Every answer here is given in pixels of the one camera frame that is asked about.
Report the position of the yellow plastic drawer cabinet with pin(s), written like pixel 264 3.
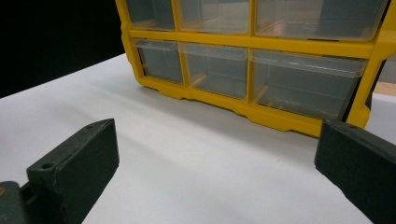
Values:
pixel 286 45

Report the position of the medium clear plastic drawer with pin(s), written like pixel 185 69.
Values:
pixel 216 73
pixel 214 15

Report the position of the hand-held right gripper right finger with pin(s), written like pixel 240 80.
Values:
pixel 361 168

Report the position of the wooden board in background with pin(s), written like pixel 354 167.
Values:
pixel 386 88

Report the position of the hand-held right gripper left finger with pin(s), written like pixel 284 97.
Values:
pixel 77 168

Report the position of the large clear plastic drawer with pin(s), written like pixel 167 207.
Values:
pixel 302 88
pixel 317 18

